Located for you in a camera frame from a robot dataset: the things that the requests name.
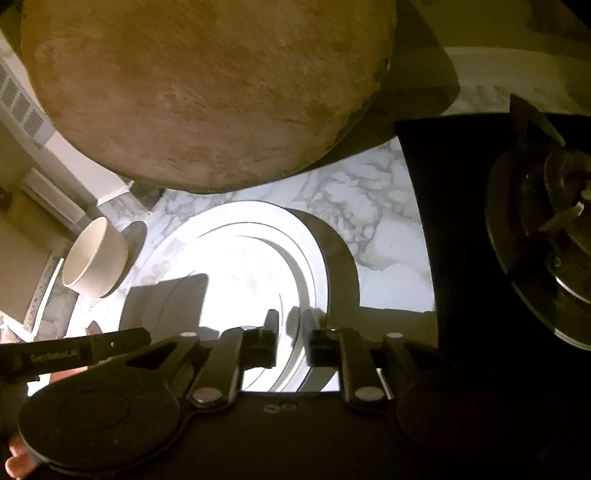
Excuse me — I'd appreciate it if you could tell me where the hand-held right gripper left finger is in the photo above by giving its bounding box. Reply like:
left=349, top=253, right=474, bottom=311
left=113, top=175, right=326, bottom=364
left=124, top=309, right=280, bottom=412

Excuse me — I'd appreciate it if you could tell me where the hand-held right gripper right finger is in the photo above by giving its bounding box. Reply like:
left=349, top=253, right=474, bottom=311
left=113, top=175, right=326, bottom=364
left=308, top=327, right=417, bottom=412

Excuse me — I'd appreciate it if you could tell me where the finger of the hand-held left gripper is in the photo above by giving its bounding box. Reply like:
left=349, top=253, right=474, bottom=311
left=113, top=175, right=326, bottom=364
left=0, top=327, right=152, bottom=385

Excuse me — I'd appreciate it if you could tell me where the person's left hand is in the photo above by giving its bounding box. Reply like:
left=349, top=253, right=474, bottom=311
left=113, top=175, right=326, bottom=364
left=8, top=367, right=89, bottom=479

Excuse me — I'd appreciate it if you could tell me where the white ceramic bowl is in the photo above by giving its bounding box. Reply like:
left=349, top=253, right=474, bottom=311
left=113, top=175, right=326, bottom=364
left=61, top=216, right=130, bottom=298

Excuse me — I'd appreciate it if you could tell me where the black gas stove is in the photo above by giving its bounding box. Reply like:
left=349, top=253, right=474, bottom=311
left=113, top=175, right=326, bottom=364
left=394, top=95, right=591, bottom=398

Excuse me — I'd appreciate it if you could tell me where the stove burner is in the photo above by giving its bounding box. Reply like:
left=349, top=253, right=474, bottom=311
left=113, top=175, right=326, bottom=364
left=485, top=148, right=591, bottom=348

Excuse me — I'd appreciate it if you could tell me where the round wooden cutting board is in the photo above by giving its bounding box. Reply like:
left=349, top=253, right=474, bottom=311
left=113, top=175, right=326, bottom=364
left=19, top=0, right=399, bottom=193

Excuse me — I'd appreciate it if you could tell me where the wall vent grille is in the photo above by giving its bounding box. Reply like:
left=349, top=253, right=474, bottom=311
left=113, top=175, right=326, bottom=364
left=0, top=60, right=57, bottom=149

